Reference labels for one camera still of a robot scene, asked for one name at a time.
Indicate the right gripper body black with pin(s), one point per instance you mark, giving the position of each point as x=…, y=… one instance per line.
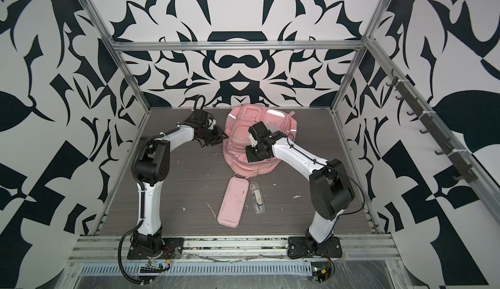
x=255, y=153

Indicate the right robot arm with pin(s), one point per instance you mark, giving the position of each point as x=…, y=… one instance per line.
x=331, y=189

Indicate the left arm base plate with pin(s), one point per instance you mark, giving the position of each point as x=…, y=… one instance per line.
x=167, y=248

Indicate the left circuit board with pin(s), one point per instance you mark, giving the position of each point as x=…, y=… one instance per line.
x=155, y=267

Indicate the right circuit board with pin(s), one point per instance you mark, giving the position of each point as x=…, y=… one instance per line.
x=322, y=274

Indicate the circuit board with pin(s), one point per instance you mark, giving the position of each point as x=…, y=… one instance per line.
x=322, y=274
x=155, y=267

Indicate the pink pencil case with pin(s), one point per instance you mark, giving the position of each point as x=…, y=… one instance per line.
x=233, y=203

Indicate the pink student backpack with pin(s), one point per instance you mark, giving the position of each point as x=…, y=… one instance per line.
x=237, y=126

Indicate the clear plastic eraser case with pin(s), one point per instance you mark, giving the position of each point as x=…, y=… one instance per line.
x=257, y=196

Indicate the wall hook rail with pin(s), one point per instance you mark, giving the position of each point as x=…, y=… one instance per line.
x=447, y=142

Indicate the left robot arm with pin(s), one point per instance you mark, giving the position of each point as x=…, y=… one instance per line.
x=151, y=165

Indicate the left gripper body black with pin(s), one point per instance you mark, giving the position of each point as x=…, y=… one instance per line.
x=212, y=137

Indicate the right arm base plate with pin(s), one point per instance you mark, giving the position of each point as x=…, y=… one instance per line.
x=306, y=247

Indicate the aluminium frame rail front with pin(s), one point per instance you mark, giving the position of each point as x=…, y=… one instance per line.
x=241, y=248

